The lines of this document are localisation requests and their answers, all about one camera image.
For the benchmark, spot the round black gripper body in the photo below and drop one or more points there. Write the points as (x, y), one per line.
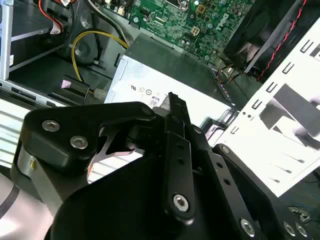
(112, 212)

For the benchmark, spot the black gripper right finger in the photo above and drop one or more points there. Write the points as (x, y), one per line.
(235, 180)

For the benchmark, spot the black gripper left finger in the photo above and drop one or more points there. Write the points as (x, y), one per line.
(62, 130)

